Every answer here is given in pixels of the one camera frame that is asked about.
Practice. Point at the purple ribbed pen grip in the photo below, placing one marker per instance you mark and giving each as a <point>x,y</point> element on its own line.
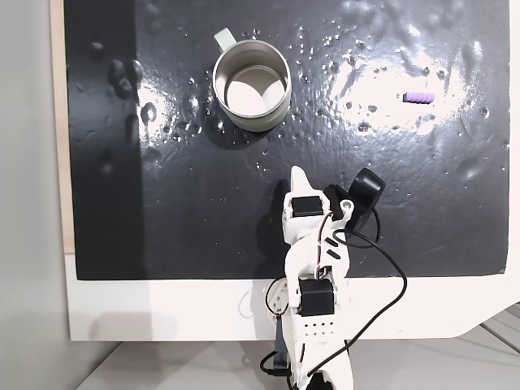
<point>418,97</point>

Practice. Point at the black glossy mat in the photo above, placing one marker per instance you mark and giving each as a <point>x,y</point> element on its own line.
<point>183,195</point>

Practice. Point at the beige cardboard sheet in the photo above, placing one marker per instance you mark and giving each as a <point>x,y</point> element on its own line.
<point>59,122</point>

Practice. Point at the black oval camera box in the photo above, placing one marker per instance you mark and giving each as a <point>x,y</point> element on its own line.
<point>365,187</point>

